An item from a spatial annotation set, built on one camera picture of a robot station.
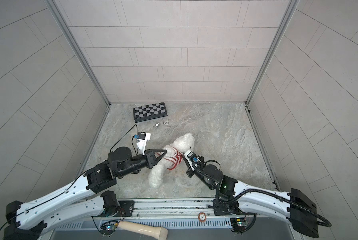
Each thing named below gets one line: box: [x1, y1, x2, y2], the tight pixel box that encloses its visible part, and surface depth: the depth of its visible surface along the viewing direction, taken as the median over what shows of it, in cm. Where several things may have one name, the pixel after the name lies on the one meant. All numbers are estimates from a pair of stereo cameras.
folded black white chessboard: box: [132, 102, 168, 123], surface depth 109 cm
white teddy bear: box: [148, 133, 196, 189], surface depth 71 cm
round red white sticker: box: [198, 212, 207, 222], surface depth 71 cm
